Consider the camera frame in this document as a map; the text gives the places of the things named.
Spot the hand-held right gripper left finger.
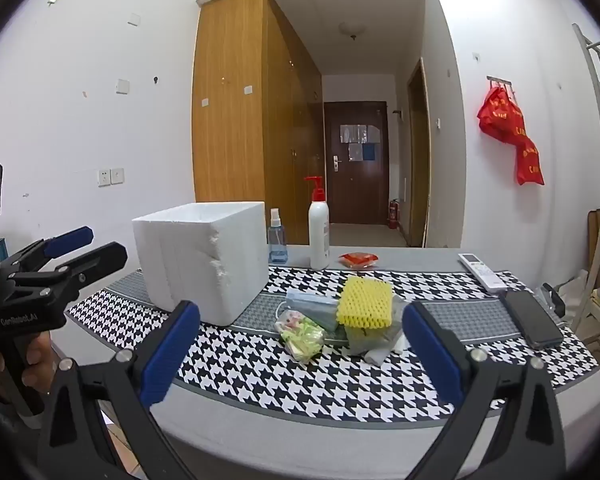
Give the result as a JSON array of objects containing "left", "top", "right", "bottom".
[{"left": 37, "top": 300, "right": 201, "bottom": 480}]

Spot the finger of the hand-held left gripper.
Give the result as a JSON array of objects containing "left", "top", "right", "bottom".
[
  {"left": 0, "top": 226, "right": 94, "bottom": 273},
  {"left": 7, "top": 241, "right": 128, "bottom": 311}
]

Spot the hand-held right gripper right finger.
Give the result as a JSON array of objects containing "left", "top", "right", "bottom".
[{"left": 401, "top": 301, "right": 566, "bottom": 480}]

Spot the grey sock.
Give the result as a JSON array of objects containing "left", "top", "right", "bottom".
[{"left": 344, "top": 324, "right": 398, "bottom": 357}]

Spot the yellow foam fruit net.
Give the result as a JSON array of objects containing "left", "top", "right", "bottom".
[{"left": 336, "top": 276, "right": 395, "bottom": 329}]

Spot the white foam box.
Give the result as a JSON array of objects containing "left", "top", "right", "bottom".
[{"left": 131, "top": 201, "right": 269, "bottom": 326}]

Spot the green candy wrapper bag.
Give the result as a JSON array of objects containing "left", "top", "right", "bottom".
[{"left": 275, "top": 309, "right": 328, "bottom": 365}]

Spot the blue face mask stack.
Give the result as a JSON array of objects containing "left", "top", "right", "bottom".
[{"left": 285, "top": 290, "right": 343, "bottom": 332}]

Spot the person's left hand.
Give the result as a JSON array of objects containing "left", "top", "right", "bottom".
[{"left": 0, "top": 332, "right": 56, "bottom": 403}]

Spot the white tissue stack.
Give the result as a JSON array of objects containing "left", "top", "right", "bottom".
[{"left": 364, "top": 332, "right": 411, "bottom": 367}]

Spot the white remote control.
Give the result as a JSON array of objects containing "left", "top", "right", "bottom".
[{"left": 457, "top": 252, "right": 508, "bottom": 293}]

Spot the black smartphone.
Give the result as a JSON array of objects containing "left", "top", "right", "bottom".
[{"left": 498, "top": 290, "right": 565, "bottom": 350}]

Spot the houndstooth table mat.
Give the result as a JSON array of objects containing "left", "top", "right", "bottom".
[{"left": 65, "top": 262, "right": 600, "bottom": 423}]

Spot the red snack packet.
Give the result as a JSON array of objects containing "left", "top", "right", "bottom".
[{"left": 338, "top": 251, "right": 379, "bottom": 267}]

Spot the black clip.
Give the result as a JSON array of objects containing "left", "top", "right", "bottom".
[{"left": 537, "top": 282, "right": 567, "bottom": 317}]

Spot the blue spray bottle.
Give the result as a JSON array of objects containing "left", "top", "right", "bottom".
[{"left": 267, "top": 207, "right": 287, "bottom": 264}]

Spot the white pump lotion bottle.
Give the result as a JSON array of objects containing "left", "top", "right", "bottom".
[{"left": 303, "top": 176, "right": 331, "bottom": 271}]

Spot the dark brown entrance door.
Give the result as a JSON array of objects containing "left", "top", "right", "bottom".
[{"left": 323, "top": 101, "right": 390, "bottom": 225}]

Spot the wooden plank bundle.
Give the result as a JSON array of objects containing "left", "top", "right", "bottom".
[{"left": 586, "top": 208, "right": 600, "bottom": 286}]

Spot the wooden side door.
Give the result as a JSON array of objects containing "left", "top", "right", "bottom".
[{"left": 406, "top": 58, "right": 431, "bottom": 248}]

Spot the wooden wardrobe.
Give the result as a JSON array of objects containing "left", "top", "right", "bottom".
[{"left": 191, "top": 0, "right": 326, "bottom": 246}]

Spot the red plastic bag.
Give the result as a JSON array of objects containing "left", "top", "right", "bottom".
[
  {"left": 477, "top": 85, "right": 525, "bottom": 143},
  {"left": 512, "top": 135, "right": 546, "bottom": 187}
]

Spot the white paper notice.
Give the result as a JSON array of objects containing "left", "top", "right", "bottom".
[{"left": 340, "top": 124, "right": 381, "bottom": 143}]

